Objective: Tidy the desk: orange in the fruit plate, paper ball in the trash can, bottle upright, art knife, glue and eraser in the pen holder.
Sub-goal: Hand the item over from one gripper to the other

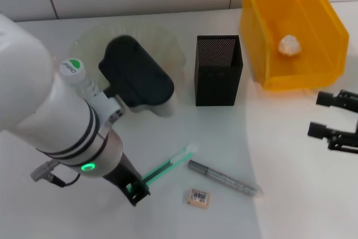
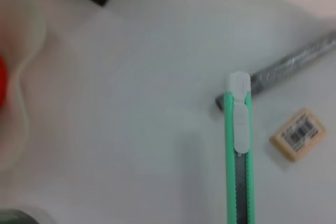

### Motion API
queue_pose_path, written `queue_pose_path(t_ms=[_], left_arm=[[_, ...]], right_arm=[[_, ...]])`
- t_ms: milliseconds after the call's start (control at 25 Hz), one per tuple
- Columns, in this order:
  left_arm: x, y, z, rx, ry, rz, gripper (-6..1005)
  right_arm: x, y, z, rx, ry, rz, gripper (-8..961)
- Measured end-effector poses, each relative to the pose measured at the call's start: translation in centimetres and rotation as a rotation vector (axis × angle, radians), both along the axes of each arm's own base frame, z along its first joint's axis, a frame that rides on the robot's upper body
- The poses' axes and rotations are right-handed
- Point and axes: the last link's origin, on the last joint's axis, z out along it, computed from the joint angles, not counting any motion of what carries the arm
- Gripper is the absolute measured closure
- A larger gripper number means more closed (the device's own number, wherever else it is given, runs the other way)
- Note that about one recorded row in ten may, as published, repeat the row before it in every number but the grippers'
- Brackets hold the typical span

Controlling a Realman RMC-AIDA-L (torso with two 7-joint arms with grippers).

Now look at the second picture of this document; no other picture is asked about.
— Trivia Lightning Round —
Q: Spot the grey marker pen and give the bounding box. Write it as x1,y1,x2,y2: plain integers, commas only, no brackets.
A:
214,30,336,111

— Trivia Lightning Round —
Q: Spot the beige eraser with barcode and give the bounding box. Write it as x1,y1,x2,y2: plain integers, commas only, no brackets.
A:
269,107,329,163

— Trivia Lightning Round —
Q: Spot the red-orange plastic orange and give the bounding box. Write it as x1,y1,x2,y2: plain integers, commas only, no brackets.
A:
0,55,10,109

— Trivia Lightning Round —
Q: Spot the green utility knife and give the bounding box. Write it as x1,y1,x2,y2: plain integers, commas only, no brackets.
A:
224,71,256,224

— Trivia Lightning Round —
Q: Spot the green glass fruit plate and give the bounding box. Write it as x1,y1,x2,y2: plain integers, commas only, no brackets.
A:
0,0,48,170

